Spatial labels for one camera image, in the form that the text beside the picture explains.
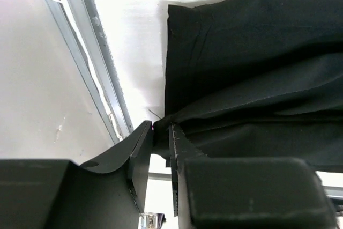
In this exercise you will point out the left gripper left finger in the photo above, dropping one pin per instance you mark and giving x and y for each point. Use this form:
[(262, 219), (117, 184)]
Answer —
[(107, 191)]

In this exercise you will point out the black trousers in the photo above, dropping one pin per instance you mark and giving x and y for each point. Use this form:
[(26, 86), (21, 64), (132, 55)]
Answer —
[(256, 78)]

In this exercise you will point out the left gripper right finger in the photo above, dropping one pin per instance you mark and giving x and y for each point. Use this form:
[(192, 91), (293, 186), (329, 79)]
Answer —
[(245, 192)]

